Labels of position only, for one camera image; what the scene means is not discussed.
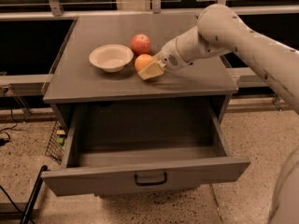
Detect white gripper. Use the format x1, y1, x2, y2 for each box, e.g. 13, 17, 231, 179
138, 38, 190, 80

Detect orange fruit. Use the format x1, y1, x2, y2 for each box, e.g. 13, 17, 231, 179
135, 54, 153, 72

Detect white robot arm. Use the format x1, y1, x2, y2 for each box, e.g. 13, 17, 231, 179
138, 4, 299, 224

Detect grey cabinet with counter top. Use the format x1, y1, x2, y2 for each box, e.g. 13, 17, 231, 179
41, 12, 240, 133

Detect open grey top drawer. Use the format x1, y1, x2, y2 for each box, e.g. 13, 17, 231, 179
42, 100, 250, 196

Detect red apple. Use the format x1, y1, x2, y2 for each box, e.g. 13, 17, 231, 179
131, 34, 151, 55

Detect white bowl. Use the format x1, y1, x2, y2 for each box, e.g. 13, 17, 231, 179
89, 44, 134, 73

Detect metal window railing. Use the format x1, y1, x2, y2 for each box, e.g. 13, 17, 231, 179
0, 0, 299, 98

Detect black metal stand leg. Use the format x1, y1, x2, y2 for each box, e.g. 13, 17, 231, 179
20, 165, 48, 224

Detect black drawer handle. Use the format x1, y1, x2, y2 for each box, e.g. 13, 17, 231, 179
134, 173, 168, 187

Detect black wire basket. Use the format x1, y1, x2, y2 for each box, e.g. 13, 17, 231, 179
45, 121, 67, 163

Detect black floor cable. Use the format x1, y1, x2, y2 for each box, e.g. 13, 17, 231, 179
0, 87, 21, 147

